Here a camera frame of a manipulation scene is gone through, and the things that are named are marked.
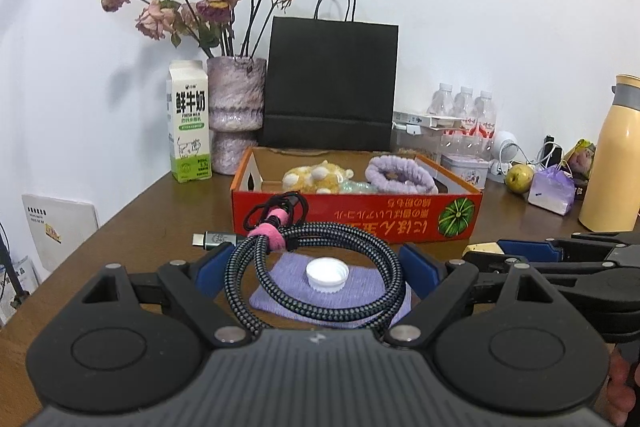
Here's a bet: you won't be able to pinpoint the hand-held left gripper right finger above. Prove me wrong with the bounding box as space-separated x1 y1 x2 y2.
384 243 566 349

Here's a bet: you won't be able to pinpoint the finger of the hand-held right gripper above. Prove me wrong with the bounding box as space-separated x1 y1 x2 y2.
500 256 640 303
497 231 640 264

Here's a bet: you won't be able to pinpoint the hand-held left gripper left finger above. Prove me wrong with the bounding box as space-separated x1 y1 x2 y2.
75 243 251 349

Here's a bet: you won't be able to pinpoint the braided cable with pink strap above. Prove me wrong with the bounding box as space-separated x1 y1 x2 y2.
192 192 407 326

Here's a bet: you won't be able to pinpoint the red cardboard box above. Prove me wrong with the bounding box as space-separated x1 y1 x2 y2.
231 147 484 244

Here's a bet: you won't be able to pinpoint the purple fluffy headband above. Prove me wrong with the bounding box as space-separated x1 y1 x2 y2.
365 156 440 194

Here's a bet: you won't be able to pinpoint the yellow white plush toy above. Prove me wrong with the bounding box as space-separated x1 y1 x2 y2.
281 161 355 194

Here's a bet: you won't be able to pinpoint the person's right hand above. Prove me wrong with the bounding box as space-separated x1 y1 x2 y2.
606 348 640 426

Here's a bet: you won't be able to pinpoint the purple knitted cloth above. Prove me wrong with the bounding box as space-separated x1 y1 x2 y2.
249 253 414 326

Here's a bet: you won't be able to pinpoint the purple tissue pack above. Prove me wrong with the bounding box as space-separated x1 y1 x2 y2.
528 166 577 215

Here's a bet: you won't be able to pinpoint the green apple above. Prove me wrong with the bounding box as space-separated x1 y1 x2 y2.
506 163 536 194

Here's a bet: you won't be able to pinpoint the white bottle cap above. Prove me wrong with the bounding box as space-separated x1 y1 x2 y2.
306 258 350 294

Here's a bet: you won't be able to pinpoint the black charger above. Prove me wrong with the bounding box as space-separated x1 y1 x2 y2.
537 135 564 168

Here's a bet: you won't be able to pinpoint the white tin with purple print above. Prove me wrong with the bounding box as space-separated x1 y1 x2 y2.
440 153 491 190

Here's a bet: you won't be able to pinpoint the light green item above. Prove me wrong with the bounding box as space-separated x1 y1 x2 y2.
340 179 377 194

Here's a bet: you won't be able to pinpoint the white round device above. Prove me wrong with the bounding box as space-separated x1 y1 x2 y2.
492 131 521 164

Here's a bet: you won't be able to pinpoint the yellow thermos bottle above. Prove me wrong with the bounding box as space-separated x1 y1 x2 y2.
578 74 640 232

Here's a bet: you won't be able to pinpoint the white green milk carton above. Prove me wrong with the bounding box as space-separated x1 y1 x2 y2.
167 60 214 182

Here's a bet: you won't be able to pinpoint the clear box with white lid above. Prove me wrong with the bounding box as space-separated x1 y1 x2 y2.
392 110 468 158

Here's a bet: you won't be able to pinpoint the clear water bottle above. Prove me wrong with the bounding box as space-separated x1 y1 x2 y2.
427 83 456 116
452 86 475 135
472 90 498 142

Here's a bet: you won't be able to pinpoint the pink mottled vase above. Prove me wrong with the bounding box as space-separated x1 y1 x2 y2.
206 55 268 176

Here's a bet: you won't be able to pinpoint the blue white bags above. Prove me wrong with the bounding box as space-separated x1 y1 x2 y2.
0 257 42 325

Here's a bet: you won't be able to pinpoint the black paper bag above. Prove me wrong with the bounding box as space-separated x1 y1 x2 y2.
257 0 400 152

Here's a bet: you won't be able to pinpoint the black light stand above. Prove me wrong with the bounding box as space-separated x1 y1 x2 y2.
0 222 27 308

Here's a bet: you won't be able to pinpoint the white wall panel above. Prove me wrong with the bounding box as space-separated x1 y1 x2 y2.
21 193 100 274

